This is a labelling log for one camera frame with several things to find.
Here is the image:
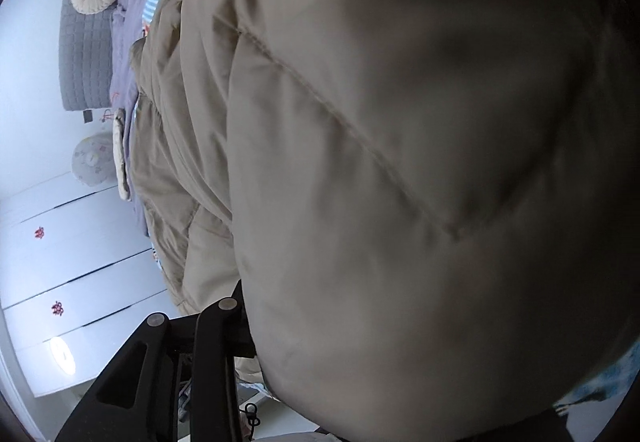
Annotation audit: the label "grey quilted headboard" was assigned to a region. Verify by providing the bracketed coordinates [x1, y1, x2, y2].
[58, 0, 132, 112]

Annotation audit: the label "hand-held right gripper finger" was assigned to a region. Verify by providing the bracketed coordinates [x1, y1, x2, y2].
[54, 280, 258, 442]

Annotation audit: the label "cream folded garment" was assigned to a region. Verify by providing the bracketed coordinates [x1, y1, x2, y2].
[112, 108, 133, 201]

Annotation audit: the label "purple duvet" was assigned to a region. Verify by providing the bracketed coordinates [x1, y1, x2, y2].
[108, 0, 173, 238]

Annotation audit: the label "covered standing fan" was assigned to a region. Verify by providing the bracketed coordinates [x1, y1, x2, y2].
[71, 132, 120, 187]

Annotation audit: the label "white wardrobe doors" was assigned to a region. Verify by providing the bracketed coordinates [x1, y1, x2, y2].
[0, 169, 173, 398]

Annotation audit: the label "khaki puffer jacket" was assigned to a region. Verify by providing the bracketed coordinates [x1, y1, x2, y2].
[129, 0, 640, 438]

